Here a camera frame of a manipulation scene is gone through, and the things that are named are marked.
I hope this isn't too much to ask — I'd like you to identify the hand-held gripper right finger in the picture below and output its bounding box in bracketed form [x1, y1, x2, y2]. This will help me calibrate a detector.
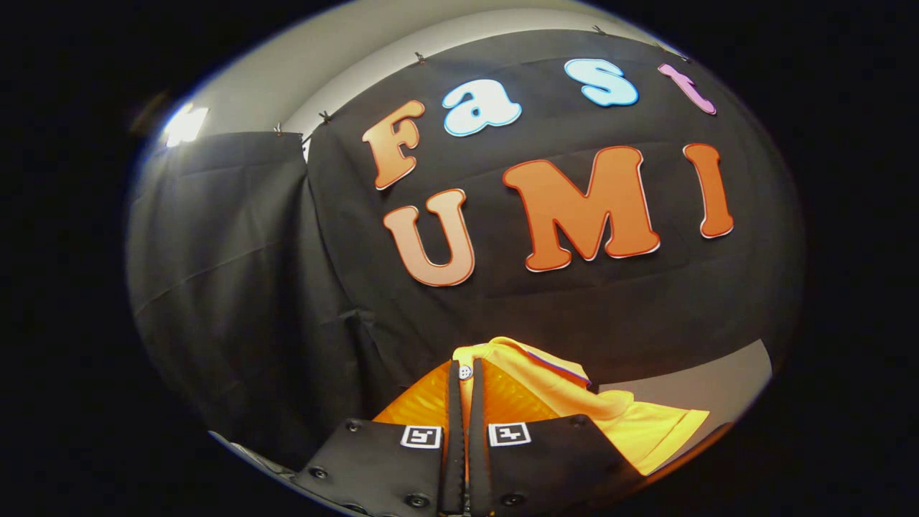
[470, 358, 643, 516]

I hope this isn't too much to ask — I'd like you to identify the yellow polo shirt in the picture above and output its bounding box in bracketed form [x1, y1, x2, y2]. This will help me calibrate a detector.
[452, 336, 710, 476]

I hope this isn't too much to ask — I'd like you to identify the black backdrop cloth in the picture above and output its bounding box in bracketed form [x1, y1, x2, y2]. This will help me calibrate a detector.
[128, 29, 805, 467]

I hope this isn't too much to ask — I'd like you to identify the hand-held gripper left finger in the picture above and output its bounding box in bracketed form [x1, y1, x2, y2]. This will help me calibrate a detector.
[291, 359, 467, 516]

